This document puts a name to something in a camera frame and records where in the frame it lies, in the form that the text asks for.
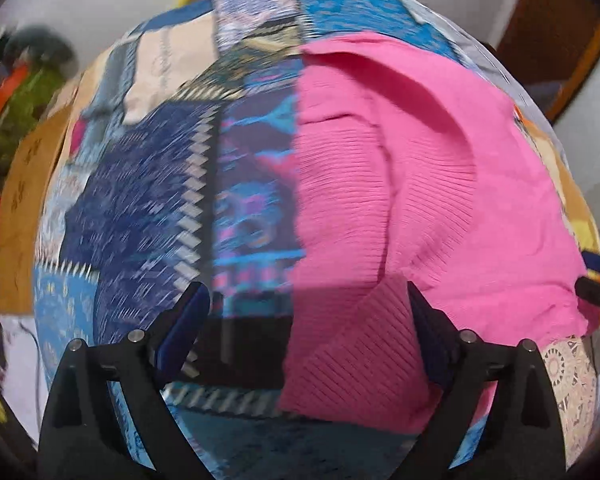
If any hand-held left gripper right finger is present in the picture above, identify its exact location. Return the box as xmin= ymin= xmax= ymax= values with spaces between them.
xmin=406 ymin=280 xmax=567 ymax=480

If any patchwork printed blanket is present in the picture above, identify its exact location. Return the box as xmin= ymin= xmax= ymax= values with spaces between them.
xmin=32 ymin=0 xmax=600 ymax=480

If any green cloth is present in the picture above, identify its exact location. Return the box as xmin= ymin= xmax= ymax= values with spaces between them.
xmin=0 ymin=66 xmax=67 ymax=173

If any grey soft object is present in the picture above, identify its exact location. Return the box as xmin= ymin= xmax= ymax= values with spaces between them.
xmin=2 ymin=24 xmax=77 ymax=73

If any white cloth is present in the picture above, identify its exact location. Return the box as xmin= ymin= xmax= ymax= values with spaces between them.
xmin=0 ymin=314 xmax=43 ymax=443

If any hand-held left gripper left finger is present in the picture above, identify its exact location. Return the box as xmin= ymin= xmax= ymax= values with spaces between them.
xmin=37 ymin=281 xmax=212 ymax=480

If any pink knit cardigan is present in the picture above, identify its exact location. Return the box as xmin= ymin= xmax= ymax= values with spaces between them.
xmin=277 ymin=31 xmax=600 ymax=436

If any grey bed sheet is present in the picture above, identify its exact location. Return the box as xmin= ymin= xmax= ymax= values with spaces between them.
xmin=450 ymin=20 xmax=541 ymax=111

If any brown wooden door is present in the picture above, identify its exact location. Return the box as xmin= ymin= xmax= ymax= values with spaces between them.
xmin=496 ymin=0 xmax=600 ymax=122

